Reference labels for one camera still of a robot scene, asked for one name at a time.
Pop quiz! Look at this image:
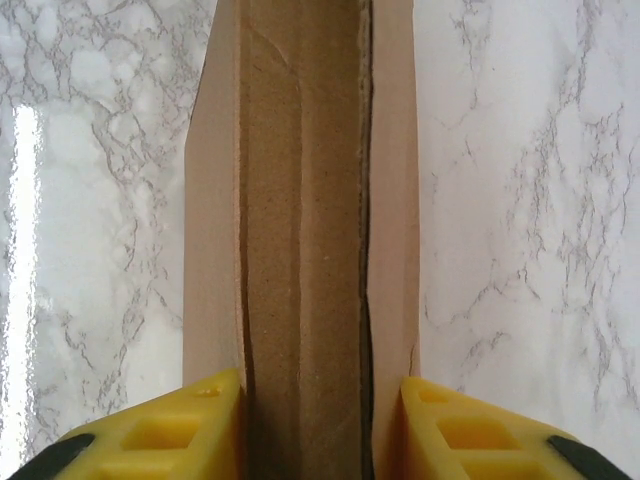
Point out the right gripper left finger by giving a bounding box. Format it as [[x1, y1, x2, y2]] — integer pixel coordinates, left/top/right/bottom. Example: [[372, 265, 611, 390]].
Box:
[[14, 368, 247, 480]]

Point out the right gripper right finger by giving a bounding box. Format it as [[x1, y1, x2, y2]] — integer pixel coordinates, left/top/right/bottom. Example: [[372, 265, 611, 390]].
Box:
[[398, 376, 631, 480]]

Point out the brown cardboard box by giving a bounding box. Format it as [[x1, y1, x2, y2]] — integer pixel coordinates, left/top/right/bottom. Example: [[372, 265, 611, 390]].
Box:
[[182, 0, 424, 480]]

